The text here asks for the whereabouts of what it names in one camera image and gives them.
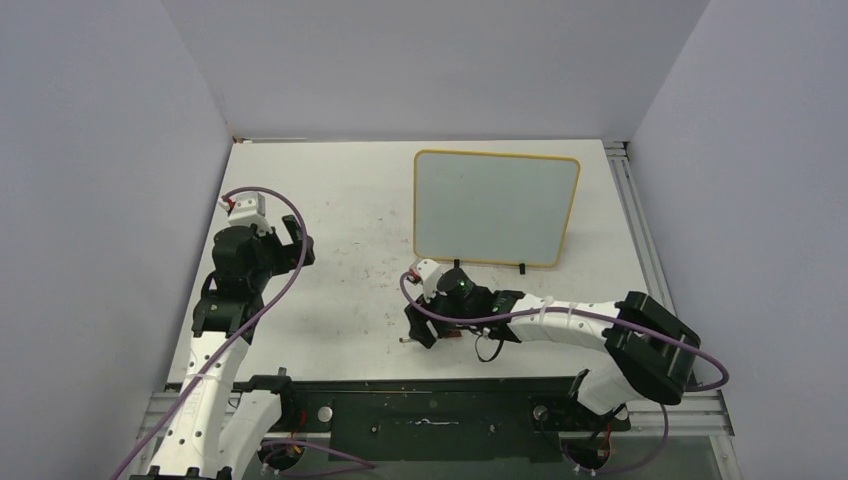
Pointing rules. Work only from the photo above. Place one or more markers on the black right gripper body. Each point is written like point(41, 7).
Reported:
point(441, 304)

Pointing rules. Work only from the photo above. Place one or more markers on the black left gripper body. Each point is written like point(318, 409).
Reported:
point(276, 258)

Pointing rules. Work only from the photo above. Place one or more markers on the yellow framed whiteboard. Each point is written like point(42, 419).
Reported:
point(492, 208)

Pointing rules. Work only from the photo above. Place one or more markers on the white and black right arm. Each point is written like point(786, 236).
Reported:
point(652, 352)

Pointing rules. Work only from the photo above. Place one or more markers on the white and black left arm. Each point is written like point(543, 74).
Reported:
point(200, 441)

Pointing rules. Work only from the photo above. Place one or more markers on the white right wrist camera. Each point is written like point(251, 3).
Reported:
point(426, 273)

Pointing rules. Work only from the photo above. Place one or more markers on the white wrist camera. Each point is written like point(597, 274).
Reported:
point(246, 209)
point(426, 273)

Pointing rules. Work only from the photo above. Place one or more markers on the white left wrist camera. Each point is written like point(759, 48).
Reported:
point(246, 209)

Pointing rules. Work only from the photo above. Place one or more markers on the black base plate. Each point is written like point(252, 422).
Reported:
point(448, 443)

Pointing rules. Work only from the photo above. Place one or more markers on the aluminium right side rail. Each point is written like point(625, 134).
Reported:
point(647, 253)

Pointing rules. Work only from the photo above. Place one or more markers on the aluminium rail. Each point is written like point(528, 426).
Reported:
point(335, 411)
point(647, 253)

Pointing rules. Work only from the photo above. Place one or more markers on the aluminium front rail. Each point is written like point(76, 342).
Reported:
point(335, 411)

